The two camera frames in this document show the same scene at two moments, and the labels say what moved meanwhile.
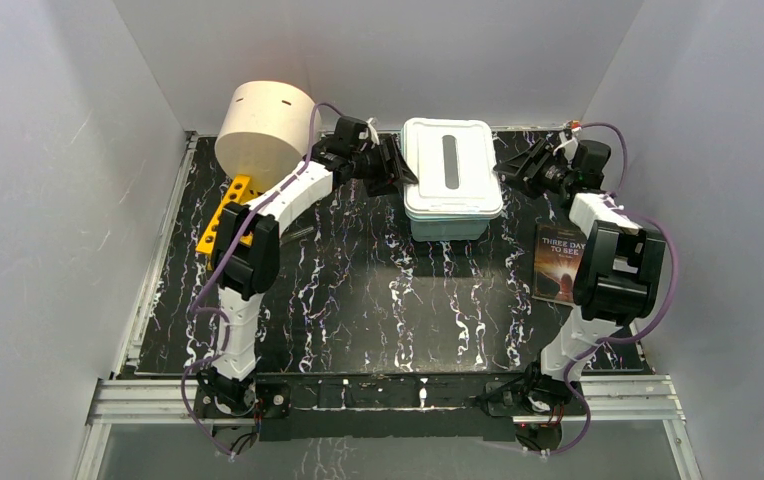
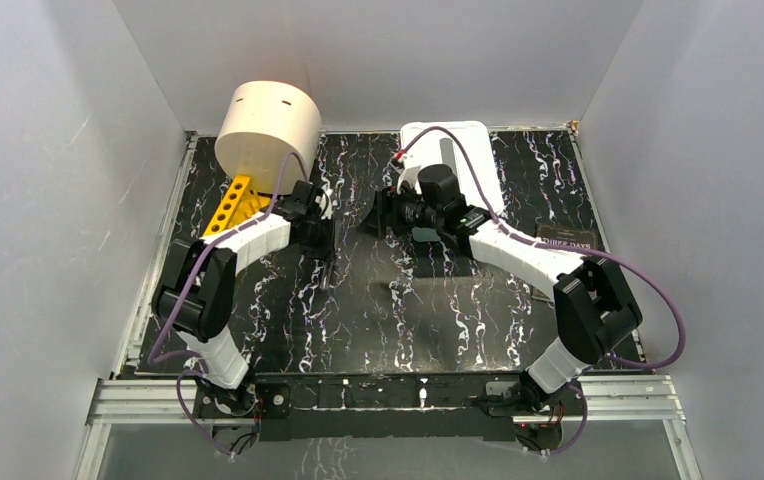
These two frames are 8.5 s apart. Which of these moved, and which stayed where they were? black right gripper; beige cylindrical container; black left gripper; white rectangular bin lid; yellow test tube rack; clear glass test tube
Moved: clear glass test tube; black left gripper; black right gripper
Stayed: white rectangular bin lid; beige cylindrical container; yellow test tube rack
